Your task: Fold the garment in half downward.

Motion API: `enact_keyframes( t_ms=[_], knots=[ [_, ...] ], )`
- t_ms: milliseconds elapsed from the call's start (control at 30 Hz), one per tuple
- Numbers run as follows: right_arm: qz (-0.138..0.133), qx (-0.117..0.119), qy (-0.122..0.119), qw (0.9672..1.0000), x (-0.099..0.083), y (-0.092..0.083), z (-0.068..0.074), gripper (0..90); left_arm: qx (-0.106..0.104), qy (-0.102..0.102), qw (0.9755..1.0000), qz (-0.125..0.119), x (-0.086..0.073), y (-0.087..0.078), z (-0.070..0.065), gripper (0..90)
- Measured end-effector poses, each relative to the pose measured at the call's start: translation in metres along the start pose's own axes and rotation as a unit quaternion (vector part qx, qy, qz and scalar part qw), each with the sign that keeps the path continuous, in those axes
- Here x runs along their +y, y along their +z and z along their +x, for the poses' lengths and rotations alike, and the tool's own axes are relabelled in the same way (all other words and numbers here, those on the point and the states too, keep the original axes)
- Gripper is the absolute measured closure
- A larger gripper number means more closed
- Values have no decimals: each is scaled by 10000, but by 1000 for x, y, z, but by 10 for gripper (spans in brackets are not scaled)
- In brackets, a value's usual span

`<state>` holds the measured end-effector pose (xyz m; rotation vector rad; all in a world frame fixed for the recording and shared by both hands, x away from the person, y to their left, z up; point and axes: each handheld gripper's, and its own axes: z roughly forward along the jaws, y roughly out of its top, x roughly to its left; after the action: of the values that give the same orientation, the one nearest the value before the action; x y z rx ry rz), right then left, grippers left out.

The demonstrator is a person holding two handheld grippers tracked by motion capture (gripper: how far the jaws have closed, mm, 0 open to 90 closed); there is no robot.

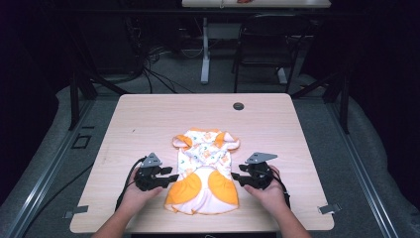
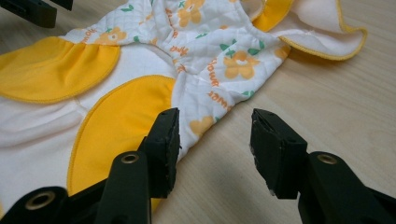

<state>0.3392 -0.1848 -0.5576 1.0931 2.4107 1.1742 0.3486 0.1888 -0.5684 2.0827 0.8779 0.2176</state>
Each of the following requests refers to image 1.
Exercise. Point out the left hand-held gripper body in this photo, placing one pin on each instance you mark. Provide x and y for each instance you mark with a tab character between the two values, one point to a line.
147	175

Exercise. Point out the person's left hand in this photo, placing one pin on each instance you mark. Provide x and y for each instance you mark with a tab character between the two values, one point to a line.
138	198

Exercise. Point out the grey metal table bracket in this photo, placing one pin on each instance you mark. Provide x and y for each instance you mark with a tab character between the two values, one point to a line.
77	210
330	209

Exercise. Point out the person's right hand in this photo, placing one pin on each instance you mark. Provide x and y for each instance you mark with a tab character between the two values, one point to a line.
270	198

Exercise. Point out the black metal frame stand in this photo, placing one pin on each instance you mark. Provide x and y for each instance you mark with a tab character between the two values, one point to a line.
77	89
340	89

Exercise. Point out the black folding chair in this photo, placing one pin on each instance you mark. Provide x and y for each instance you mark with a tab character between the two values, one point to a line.
274	26

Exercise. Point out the white desk with wooden top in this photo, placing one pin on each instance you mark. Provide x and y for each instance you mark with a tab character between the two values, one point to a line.
205	49

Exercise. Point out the orange and white pet garment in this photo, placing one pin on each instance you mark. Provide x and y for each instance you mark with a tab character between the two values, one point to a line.
204	188

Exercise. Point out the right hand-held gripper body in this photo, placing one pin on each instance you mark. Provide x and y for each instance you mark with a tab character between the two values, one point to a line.
259	173

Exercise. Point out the aluminium floor rail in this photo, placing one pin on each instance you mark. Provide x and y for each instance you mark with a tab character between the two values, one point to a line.
43	175
363	168

